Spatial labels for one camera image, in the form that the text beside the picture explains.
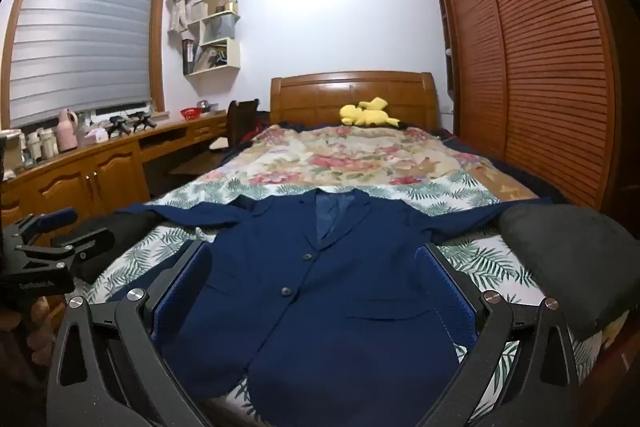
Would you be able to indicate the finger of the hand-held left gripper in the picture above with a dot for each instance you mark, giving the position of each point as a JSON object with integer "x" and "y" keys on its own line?
{"x": 57, "y": 218}
{"x": 85, "y": 239}

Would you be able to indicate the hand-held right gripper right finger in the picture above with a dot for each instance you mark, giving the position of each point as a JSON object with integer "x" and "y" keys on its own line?
{"x": 450, "y": 297}

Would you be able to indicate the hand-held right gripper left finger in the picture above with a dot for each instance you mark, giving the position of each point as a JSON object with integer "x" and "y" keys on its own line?
{"x": 175, "y": 297}

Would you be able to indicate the navy blue suit jacket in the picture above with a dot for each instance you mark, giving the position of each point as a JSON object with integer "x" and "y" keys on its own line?
{"x": 310, "y": 307}

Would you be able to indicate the person's left hand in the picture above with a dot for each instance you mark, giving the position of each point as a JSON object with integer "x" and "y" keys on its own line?
{"x": 39, "y": 319}

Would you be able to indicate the wooden desk cabinet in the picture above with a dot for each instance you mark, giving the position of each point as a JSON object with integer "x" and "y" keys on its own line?
{"x": 75, "y": 182}

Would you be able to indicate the white bottle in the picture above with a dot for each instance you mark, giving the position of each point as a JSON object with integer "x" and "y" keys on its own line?
{"x": 32, "y": 147}
{"x": 48, "y": 143}

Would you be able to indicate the pink jug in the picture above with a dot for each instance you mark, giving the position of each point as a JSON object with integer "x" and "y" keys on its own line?
{"x": 66, "y": 134}

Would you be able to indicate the pink tissue box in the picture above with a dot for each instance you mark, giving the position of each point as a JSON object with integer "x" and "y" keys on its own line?
{"x": 95, "y": 137}

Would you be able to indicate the small black tripod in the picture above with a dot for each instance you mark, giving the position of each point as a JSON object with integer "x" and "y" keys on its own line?
{"x": 144, "y": 121}
{"x": 119, "y": 126}

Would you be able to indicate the dark grey folded cloth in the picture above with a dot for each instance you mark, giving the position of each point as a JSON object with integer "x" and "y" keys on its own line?
{"x": 565, "y": 257}

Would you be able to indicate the red bowl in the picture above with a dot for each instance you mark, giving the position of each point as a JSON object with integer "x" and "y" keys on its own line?
{"x": 190, "y": 114}

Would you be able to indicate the floral blanket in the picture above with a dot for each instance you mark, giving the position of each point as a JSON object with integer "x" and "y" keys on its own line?
{"x": 350, "y": 157}

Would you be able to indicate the metal pot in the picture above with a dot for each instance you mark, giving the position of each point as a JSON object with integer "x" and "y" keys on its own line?
{"x": 206, "y": 106}

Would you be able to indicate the window with grey blind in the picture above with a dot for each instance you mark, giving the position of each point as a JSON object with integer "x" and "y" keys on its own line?
{"x": 85, "y": 37}

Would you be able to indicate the dark wooden chair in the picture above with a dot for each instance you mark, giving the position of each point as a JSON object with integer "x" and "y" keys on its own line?
{"x": 242, "y": 117}

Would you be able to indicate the yellow plush toy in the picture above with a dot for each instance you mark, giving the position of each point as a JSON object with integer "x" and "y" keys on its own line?
{"x": 367, "y": 113}

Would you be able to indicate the wooden bed headboard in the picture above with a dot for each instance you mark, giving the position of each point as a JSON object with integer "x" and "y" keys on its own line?
{"x": 320, "y": 99}

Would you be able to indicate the wooden louvred wardrobe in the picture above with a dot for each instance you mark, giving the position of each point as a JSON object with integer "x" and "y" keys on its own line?
{"x": 540, "y": 57}

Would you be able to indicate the white wall shelf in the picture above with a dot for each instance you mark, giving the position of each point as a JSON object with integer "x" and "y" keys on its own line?
{"x": 212, "y": 52}

